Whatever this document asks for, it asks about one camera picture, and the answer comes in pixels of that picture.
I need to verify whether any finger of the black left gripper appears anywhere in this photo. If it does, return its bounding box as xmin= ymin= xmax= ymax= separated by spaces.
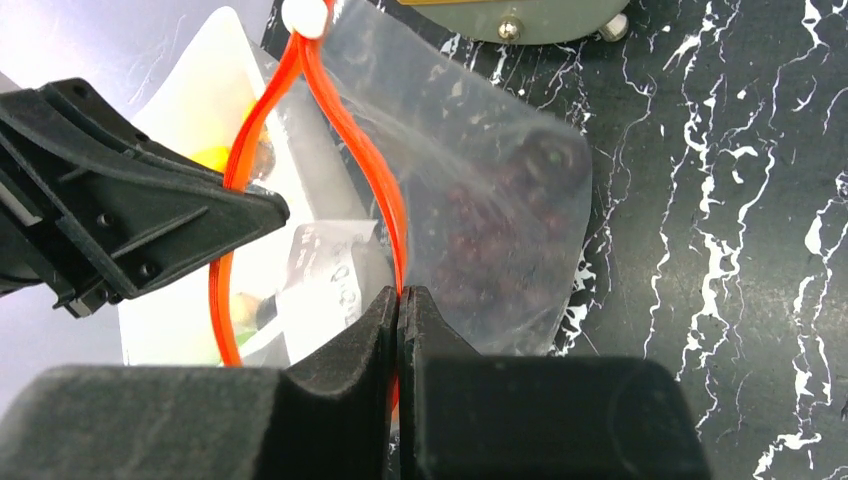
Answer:
xmin=1 ymin=78 xmax=290 ymax=318

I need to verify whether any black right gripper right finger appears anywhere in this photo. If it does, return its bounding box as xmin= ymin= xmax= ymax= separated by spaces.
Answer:
xmin=397 ymin=287 xmax=711 ymax=479

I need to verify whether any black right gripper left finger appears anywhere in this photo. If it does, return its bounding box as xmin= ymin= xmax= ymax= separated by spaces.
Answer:
xmin=1 ymin=287 xmax=399 ymax=479

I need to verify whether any red grape bunch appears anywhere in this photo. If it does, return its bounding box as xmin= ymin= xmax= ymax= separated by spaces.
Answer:
xmin=430 ymin=166 xmax=572 ymax=321

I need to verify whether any clear zip top bag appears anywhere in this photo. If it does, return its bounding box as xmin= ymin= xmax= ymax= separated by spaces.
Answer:
xmin=229 ymin=1 xmax=592 ymax=367

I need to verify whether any dark round fruit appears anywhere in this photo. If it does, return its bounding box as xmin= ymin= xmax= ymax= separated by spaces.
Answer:
xmin=514 ymin=129 xmax=592 ymax=190

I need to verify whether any yellow bell pepper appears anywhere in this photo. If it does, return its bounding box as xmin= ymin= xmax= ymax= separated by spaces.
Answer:
xmin=189 ymin=146 xmax=230 ymax=174

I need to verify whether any white plastic bin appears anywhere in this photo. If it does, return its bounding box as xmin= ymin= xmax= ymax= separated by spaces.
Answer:
xmin=118 ymin=7 xmax=395 ymax=368

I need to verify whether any pastel mini drawer cabinet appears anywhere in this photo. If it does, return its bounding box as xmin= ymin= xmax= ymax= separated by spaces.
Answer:
xmin=402 ymin=0 xmax=629 ymax=45

